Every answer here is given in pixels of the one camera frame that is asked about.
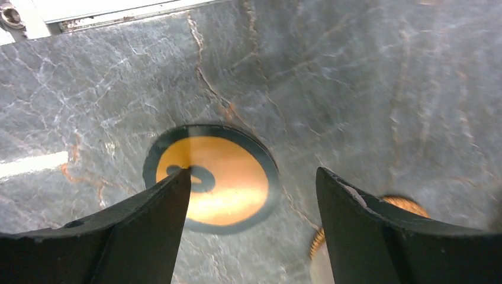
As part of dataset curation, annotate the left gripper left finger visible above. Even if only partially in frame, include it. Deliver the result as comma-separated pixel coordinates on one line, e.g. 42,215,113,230
1,170,191,283

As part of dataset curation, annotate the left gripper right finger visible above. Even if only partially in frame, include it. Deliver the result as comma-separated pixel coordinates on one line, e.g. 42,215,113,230
316,167,501,283

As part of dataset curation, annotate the woven coaster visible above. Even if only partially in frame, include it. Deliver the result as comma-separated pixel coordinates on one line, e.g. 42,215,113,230
310,195,430,260

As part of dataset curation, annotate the orange black coaster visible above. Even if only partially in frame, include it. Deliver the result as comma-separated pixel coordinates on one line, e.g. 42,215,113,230
143,124,281,235

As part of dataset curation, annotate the beige purple mug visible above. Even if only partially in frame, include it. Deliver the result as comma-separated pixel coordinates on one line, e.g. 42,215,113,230
310,243,334,284

